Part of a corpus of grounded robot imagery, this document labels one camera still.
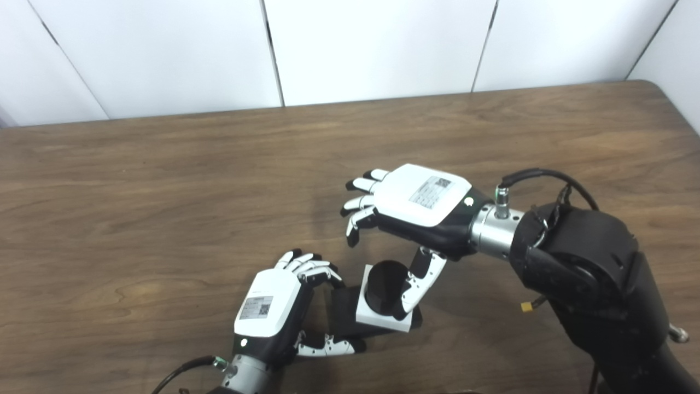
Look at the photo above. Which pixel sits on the small silver metal fitting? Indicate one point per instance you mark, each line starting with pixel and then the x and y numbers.
pixel 679 334

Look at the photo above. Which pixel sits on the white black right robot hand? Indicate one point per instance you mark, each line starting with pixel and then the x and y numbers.
pixel 421 197

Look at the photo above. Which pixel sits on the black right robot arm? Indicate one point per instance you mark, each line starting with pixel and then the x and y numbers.
pixel 596 268

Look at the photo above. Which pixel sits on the black peg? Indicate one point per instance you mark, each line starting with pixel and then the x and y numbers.
pixel 383 284

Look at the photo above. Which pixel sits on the white square piece with hole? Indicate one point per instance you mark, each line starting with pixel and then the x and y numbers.
pixel 372 320

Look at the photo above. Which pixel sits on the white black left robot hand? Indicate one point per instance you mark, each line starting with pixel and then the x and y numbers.
pixel 268 306

